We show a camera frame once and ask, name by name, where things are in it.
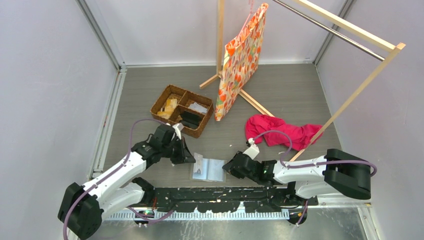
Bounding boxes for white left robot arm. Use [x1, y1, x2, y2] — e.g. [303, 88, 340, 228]
[57, 123, 196, 240]

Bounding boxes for floral orange paper bag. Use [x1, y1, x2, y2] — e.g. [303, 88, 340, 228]
[214, 2, 270, 121]

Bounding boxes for black VIP cards in basket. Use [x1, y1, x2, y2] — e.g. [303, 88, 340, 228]
[179, 111, 203, 130]

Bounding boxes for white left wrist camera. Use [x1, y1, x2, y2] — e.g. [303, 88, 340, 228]
[172, 123, 184, 140]

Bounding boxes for white card from holder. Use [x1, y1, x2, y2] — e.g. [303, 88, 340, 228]
[193, 152, 203, 174]

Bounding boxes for pink cloth garment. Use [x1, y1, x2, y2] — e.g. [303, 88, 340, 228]
[244, 114, 322, 151]

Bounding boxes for white VIP cards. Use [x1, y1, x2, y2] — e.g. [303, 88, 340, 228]
[188, 102, 209, 115]

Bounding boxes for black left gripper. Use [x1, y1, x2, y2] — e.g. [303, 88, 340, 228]
[161, 136, 195, 165]

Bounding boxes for wooden clothes rack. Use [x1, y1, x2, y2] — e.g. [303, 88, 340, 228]
[199, 0, 406, 162]

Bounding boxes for gold VIP cards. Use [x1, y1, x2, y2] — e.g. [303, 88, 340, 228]
[157, 98, 178, 119]

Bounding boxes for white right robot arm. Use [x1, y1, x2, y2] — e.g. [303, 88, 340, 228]
[222, 148, 377, 205]

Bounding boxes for brown woven divided basket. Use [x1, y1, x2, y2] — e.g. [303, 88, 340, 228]
[150, 84, 214, 138]

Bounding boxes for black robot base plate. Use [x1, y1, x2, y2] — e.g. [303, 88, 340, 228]
[131, 186, 305, 213]

